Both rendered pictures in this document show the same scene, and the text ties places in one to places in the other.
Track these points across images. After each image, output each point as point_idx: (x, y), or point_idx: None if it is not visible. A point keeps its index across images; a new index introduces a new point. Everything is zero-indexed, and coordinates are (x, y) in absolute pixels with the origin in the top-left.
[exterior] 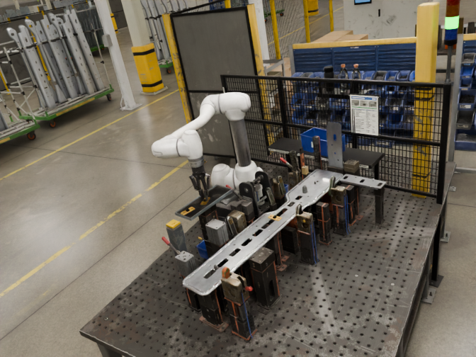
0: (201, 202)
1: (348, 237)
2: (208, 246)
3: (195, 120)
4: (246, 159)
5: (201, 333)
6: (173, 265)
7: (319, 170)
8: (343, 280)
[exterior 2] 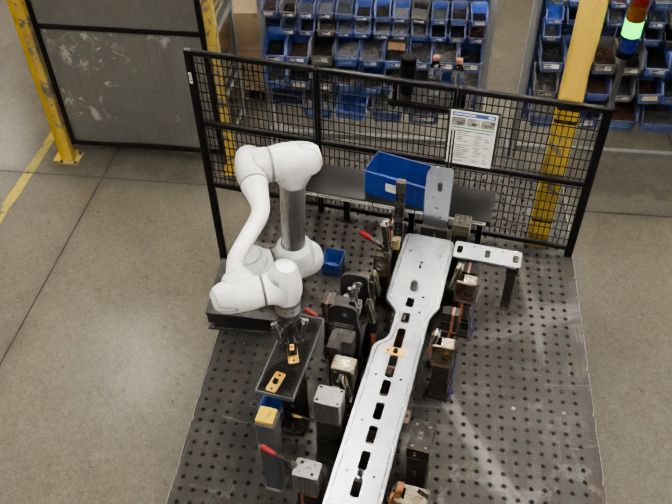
0: (288, 359)
1: (473, 340)
2: (290, 412)
3: (255, 220)
4: (302, 239)
5: None
6: (225, 450)
7: (411, 236)
8: (499, 421)
